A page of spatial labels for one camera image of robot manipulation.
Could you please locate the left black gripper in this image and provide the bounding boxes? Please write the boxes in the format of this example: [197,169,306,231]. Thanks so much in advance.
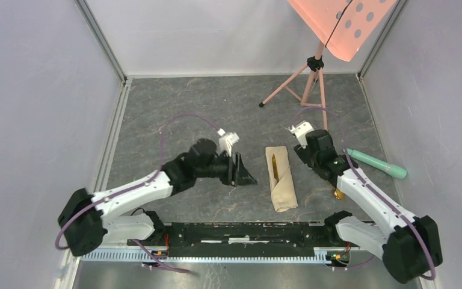
[195,151,257,187]

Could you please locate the gold spoon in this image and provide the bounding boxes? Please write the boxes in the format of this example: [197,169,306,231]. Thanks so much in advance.
[333,188,346,200]

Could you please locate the beige cloth napkin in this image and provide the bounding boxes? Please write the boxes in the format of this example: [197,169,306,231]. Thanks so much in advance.
[265,146,298,213]

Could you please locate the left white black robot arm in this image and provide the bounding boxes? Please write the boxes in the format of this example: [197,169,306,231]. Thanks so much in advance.
[55,138,257,256]

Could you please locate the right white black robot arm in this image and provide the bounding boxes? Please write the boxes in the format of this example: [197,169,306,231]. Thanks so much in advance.
[289,122,443,284]

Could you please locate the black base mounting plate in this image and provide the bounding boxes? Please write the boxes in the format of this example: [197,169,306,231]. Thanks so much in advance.
[126,221,364,258]

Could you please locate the pink music stand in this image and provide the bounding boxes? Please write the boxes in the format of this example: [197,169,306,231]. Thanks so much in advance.
[259,0,396,129]

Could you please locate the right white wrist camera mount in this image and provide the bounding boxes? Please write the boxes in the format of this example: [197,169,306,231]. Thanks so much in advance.
[288,121,314,149]

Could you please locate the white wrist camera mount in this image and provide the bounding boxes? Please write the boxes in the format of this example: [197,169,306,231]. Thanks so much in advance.
[217,128,239,157]
[288,121,314,149]

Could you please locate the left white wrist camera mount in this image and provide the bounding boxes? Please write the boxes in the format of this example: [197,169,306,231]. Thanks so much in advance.
[217,128,239,157]

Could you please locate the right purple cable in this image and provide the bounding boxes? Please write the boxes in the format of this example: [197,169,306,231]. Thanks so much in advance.
[292,106,437,281]

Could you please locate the purple cable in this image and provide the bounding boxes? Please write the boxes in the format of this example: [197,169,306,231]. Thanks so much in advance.
[54,113,222,275]
[292,106,437,281]

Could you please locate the white slotted cable duct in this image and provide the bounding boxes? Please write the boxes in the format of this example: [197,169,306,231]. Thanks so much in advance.
[81,249,331,265]

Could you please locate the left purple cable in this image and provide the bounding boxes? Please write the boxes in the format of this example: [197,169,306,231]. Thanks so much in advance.
[54,113,222,275]

